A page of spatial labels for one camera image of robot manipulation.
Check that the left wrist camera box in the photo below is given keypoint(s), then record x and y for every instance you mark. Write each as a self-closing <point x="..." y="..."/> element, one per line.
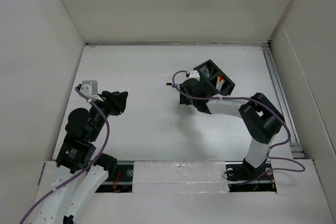
<point x="88" y="90"/>

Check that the aluminium rail right edge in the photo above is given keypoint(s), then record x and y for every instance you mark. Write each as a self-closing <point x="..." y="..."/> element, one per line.
<point x="294" y="144"/>

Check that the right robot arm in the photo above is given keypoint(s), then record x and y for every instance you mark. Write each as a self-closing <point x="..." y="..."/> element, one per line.
<point x="259" y="115"/>

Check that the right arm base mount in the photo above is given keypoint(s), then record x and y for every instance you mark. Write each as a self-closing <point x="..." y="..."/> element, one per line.
<point x="239" y="181"/>

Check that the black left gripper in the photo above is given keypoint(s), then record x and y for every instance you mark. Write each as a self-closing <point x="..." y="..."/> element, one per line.
<point x="111" y="102"/>

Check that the white foam block front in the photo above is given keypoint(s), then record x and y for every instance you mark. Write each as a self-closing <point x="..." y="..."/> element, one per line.
<point x="183" y="177"/>

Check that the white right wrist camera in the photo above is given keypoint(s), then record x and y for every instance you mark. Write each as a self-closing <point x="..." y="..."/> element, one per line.
<point x="193" y="74"/>

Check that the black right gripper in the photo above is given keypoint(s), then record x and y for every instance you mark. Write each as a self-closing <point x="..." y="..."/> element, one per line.
<point x="200" y="91"/>

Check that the black two-compartment organizer box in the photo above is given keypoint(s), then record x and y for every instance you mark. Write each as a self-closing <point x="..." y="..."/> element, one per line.
<point x="226" y="87"/>

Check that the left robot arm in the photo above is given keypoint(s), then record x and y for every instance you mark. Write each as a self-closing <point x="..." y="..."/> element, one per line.
<point x="81" y="169"/>

